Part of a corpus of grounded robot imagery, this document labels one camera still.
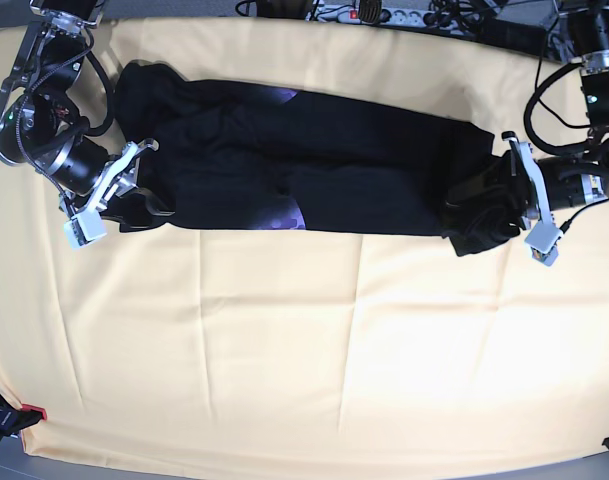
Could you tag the black T-shirt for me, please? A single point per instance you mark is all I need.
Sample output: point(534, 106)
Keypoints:
point(242, 156)

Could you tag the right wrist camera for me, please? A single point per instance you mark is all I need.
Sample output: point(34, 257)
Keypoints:
point(84, 228)

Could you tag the black orange spring clamp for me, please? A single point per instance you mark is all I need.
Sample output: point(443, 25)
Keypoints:
point(14, 420)

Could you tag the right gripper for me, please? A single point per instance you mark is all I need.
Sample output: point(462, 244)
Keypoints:
point(79, 169)

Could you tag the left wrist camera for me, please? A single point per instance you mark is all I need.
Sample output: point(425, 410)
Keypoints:
point(542, 241)

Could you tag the yellow table cloth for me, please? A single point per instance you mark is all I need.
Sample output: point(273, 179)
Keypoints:
point(291, 354)

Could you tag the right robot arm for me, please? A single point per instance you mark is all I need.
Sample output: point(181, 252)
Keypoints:
point(40, 125)

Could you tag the white power strip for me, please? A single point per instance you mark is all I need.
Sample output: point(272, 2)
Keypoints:
point(347, 12)

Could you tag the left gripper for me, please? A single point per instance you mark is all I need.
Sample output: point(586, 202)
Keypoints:
point(528, 192)

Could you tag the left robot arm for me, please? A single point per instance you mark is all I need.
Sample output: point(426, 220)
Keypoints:
point(587, 28)

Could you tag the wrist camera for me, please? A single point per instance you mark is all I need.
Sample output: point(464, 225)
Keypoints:
point(542, 241)
point(84, 228)

